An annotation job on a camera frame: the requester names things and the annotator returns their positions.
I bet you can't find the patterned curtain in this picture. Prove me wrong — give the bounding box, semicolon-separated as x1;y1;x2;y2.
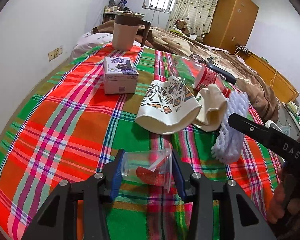
166;0;218;39

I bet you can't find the white bed sheet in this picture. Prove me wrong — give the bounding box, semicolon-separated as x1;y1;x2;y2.
70;32;127;61

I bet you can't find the plaid colourful blanket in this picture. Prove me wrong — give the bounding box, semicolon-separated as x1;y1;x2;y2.
0;44;281;239

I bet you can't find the brown teddy bear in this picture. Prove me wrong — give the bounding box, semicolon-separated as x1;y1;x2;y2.
175;20;190;36

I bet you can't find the barred window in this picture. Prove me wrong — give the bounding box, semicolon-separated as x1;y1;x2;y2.
142;0;176;13

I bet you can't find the dark blue glasses case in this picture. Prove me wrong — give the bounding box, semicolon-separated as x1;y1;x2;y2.
207;63;237;85

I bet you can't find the cluttered wall shelf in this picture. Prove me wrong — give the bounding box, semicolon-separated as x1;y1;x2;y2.
102;4;146;25

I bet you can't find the patterned white paper cup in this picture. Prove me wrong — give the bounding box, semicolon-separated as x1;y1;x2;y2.
135;75;201;135

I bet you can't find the wooden headboard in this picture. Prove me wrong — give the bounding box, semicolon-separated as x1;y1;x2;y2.
238;52;299;103

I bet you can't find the clear plastic cup red residue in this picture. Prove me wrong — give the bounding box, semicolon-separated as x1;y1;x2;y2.
121;148;172;191

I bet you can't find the right hand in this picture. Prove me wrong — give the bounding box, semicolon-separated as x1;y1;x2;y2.
266;168;300;224

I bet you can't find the cream leaf paper cup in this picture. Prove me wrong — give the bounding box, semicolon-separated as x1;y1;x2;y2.
192;83;227;132

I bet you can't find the beige brown lidded mug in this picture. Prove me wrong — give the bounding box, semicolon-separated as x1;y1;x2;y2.
112;11;151;51

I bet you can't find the wooden wardrobe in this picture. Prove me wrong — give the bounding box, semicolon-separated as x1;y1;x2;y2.
203;0;259;54

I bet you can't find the clear bottle red label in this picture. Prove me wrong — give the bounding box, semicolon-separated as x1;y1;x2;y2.
169;55;231;98

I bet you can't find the wall power socket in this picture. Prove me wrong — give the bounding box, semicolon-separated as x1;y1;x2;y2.
48;46;63;61

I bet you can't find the white trash bin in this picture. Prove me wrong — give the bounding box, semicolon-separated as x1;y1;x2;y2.
265;120;282;132

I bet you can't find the brown fleece blanket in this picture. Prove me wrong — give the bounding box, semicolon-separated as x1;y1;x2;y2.
92;19;282;123

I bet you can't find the small purple white carton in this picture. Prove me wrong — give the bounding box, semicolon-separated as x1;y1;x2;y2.
103;57;139;94

